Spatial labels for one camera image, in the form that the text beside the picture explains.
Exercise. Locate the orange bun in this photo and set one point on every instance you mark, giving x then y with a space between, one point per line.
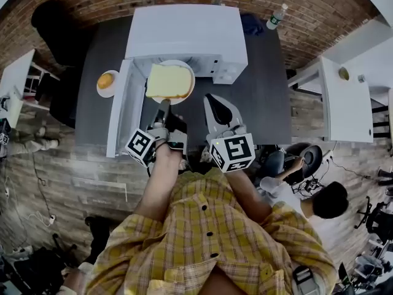
105 80

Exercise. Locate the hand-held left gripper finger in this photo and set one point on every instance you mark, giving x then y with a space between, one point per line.
163 111

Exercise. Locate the blue cloth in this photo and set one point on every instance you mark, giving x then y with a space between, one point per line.
251 25

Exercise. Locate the small grey cup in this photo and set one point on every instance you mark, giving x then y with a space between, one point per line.
361 78

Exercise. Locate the green bowl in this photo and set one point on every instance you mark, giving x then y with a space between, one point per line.
344 74

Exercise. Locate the black and white chest device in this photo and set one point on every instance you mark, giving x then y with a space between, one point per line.
302 274

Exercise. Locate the white round plate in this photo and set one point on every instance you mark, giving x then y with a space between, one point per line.
184 99

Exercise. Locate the clear water bottle green label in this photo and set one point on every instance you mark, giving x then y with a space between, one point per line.
274 18

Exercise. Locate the white microwave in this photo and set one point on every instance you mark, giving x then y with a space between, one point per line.
184 32

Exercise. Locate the black bag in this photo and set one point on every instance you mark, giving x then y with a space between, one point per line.
43 269

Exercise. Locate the white power strip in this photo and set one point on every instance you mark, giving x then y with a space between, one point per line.
51 220

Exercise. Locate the black office chair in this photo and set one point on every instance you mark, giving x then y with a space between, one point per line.
379 220

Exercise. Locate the yellow plaid shirt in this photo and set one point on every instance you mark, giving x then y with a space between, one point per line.
190 241

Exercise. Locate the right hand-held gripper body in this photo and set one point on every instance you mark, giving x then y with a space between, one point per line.
235 151

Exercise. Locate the white shelf unit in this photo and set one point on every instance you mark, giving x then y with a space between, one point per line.
15 78

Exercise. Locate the person's right forearm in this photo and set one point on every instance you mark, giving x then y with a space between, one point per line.
245 195

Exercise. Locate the black round stool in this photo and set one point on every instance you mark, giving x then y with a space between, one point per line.
313 158

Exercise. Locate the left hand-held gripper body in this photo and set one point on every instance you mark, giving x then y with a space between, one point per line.
139 146

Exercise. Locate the bread slice food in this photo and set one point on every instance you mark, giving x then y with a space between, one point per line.
167 80

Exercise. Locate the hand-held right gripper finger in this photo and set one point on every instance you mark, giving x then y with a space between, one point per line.
214 112
224 114

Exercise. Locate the person's left forearm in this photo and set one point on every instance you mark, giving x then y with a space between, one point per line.
161 180

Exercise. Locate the white side table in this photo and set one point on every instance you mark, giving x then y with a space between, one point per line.
347 109

